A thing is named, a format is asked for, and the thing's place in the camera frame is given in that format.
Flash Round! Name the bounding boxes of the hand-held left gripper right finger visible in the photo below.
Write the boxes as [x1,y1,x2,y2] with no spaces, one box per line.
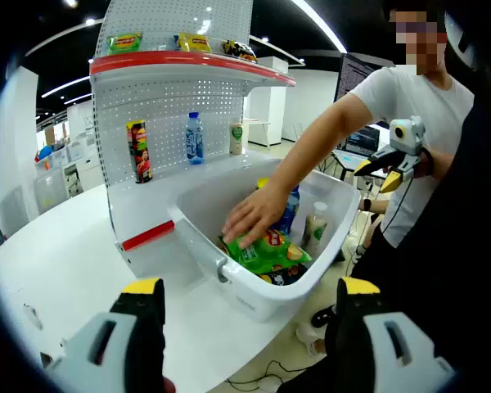
[334,276,459,393]

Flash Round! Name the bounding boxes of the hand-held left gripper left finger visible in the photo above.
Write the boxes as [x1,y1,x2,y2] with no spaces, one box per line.
[44,277,167,393]

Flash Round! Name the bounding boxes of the white shopping basket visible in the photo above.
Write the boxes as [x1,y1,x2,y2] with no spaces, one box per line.
[166,158,363,324]

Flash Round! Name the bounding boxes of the beige bottle green label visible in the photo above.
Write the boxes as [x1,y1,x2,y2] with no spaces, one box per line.
[301,201,330,260]
[228,116,246,156]

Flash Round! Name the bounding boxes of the blue-cap water bottle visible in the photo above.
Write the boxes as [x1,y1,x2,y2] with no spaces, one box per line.
[269,186,301,237]
[185,111,206,166]

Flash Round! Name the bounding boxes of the green snack bag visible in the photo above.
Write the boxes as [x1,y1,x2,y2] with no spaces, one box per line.
[218,228,313,276]
[106,31,144,56]

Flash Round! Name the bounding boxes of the black and yellow snack bag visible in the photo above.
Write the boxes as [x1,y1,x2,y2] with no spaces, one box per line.
[222,38,258,63]

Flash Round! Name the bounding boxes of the white snack and drink counter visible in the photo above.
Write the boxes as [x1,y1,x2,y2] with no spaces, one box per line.
[88,0,298,280]

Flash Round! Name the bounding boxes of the laptop screen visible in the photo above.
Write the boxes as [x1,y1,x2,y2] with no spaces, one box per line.
[332,124,382,167]

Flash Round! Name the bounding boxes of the black and white shoe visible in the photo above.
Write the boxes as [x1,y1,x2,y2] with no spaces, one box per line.
[310,305,339,329]

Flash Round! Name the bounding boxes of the computer monitor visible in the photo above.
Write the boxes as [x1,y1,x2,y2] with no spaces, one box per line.
[333,52,396,104]

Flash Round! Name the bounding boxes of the person's black clothing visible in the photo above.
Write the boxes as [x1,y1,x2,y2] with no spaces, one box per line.
[277,93,491,393]

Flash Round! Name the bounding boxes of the white worn device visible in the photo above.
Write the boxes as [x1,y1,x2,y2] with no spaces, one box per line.
[444,10,490,70]

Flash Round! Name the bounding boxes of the red chips can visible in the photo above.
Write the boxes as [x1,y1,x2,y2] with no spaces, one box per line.
[125,119,155,185]

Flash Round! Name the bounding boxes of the clear storage boxes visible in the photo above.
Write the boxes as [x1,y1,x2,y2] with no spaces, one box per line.
[34,137,101,173]

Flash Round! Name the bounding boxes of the black wrist strap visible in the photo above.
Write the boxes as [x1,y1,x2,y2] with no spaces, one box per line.
[418,147,435,179]

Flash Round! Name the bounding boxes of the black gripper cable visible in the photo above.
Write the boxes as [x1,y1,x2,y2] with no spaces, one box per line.
[381,178,415,243]

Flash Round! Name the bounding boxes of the black floor cable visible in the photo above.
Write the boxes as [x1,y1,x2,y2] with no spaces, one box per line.
[224,359,312,388]

